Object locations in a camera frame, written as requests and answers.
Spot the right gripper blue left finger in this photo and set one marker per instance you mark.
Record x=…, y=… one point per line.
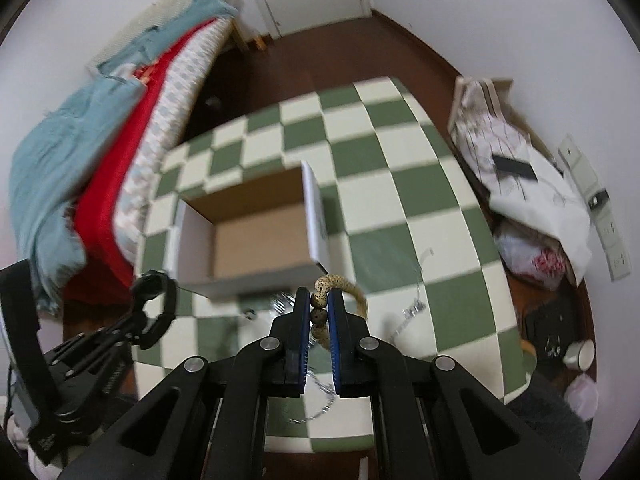
x=297, y=343

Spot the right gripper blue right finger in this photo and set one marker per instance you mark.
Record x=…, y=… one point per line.
x=337, y=329

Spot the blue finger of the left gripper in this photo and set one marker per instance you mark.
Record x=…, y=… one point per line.
x=140, y=294

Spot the red bed cover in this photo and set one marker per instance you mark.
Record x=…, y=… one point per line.
x=106, y=275

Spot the white cardboard box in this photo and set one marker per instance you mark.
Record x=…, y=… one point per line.
x=263, y=234

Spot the green white checkered tablecloth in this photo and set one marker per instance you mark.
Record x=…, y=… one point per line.
x=402, y=223

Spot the teal blue blanket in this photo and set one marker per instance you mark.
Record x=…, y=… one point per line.
x=55, y=160

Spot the black bag on floor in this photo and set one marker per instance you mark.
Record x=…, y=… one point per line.
x=551, y=328

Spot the red white plastic bag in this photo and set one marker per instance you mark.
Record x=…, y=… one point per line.
x=530, y=257

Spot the black smartphone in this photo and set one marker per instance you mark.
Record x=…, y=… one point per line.
x=517, y=168

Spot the white cup on floor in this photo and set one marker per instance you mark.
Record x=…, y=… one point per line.
x=580, y=355

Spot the white paper sheet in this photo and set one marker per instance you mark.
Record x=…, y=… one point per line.
x=548, y=206

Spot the white patterned tote bag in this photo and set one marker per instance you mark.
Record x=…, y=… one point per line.
x=479, y=130

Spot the checkered patterned mattress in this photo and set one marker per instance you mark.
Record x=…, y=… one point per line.
x=171, y=109

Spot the beige headboard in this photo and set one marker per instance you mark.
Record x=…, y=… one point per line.
x=159, y=13

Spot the black charger plug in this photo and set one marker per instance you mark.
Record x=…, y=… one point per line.
x=598, y=200

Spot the white wall socket strip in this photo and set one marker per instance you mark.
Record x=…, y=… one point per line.
x=587, y=183

